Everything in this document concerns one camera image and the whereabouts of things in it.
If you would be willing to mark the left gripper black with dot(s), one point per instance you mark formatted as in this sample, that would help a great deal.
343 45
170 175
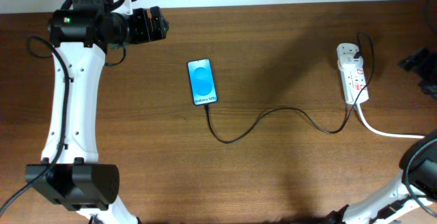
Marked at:
144 33

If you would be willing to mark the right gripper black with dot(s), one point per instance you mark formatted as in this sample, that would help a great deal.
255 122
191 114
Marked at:
421 68

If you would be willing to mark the blue Samsung Galaxy smartphone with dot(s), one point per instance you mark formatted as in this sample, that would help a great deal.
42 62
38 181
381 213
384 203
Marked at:
202 82

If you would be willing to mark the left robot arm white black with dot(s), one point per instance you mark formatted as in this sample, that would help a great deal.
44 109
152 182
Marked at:
80 34

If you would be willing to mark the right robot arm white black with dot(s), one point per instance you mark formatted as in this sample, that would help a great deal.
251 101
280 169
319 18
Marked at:
415 184

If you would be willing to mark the white USB charger plug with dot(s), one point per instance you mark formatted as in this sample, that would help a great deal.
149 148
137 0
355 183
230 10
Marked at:
348 62

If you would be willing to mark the white power strip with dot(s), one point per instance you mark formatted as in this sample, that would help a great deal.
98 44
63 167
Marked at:
353 81

